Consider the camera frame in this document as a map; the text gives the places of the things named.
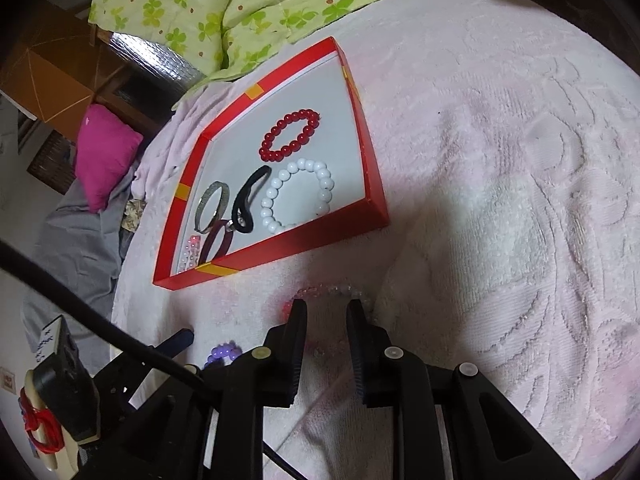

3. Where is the grey blanket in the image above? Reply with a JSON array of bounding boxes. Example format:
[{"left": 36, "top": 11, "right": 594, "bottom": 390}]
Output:
[{"left": 20, "top": 170, "right": 146, "bottom": 331}]

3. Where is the silver insulation sheet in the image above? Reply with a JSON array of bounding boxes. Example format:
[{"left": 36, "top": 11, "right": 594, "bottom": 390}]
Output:
[{"left": 107, "top": 30, "right": 208, "bottom": 81}]

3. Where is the dark red bangle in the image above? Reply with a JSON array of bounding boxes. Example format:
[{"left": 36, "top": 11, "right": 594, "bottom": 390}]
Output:
[{"left": 200, "top": 220, "right": 236, "bottom": 264}]

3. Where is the dark wicker drawer unit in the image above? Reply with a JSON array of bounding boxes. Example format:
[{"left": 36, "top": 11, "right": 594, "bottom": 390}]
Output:
[{"left": 25, "top": 130, "right": 76, "bottom": 196}]

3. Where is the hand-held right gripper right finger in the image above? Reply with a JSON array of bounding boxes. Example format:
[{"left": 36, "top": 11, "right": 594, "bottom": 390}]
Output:
[{"left": 346, "top": 299, "right": 581, "bottom": 480}]

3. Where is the green floral quilt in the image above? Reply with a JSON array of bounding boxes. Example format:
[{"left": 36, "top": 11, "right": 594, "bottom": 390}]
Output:
[{"left": 87, "top": 0, "right": 411, "bottom": 83}]

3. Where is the pale pink embossed blanket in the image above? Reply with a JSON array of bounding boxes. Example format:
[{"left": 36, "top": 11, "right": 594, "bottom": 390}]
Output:
[{"left": 110, "top": 0, "right": 640, "bottom": 480}]

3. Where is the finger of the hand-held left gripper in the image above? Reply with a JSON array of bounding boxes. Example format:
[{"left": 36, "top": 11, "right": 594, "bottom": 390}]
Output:
[{"left": 150, "top": 328, "right": 195, "bottom": 362}]

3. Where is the purple bead bracelet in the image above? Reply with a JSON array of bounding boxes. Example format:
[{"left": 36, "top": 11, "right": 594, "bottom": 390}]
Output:
[{"left": 202, "top": 341, "right": 242, "bottom": 370}]

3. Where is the wooden frame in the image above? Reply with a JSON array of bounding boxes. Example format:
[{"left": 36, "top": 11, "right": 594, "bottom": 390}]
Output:
[{"left": 90, "top": 25, "right": 176, "bottom": 131}]

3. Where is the patterned beige cloth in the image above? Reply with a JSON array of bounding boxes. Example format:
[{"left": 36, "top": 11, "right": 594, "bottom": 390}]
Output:
[{"left": 122, "top": 197, "right": 147, "bottom": 233}]

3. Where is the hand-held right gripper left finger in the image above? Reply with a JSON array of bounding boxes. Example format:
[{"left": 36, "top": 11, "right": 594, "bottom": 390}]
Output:
[{"left": 197, "top": 299, "right": 308, "bottom": 480}]

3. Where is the magenta pillow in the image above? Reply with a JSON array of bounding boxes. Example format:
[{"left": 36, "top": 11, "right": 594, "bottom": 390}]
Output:
[{"left": 75, "top": 104, "right": 145, "bottom": 212}]

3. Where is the black cable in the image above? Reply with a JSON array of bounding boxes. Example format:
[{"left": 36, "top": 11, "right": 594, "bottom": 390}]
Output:
[{"left": 0, "top": 240, "right": 301, "bottom": 480}]

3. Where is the red shallow box tray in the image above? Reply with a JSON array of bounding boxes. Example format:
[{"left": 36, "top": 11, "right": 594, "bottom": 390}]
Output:
[{"left": 152, "top": 36, "right": 390, "bottom": 291}]

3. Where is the red bead bracelet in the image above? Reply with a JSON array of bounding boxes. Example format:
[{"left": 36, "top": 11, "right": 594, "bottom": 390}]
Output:
[{"left": 259, "top": 108, "right": 321, "bottom": 162}]

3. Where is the pale pink bead bracelet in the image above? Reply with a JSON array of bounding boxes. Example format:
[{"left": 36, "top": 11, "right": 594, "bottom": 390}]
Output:
[{"left": 281, "top": 284, "right": 372, "bottom": 321}]

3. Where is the orange wooden board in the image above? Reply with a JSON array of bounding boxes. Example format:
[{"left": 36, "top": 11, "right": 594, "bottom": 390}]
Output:
[{"left": 0, "top": 0, "right": 101, "bottom": 126}]

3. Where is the white bead bracelet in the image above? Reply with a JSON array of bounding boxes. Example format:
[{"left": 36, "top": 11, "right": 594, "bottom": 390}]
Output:
[{"left": 260, "top": 158, "right": 334, "bottom": 234}]

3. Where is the pink crystal bead bracelet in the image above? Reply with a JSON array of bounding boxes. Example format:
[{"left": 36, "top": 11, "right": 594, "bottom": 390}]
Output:
[{"left": 175, "top": 234, "right": 202, "bottom": 276}]

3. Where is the black hair tie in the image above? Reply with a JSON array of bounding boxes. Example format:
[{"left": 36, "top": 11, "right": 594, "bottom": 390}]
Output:
[{"left": 227, "top": 165, "right": 272, "bottom": 235}]

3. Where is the silver bangle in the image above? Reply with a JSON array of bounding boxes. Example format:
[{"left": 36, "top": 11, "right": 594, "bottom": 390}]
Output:
[{"left": 194, "top": 181, "right": 231, "bottom": 233}]

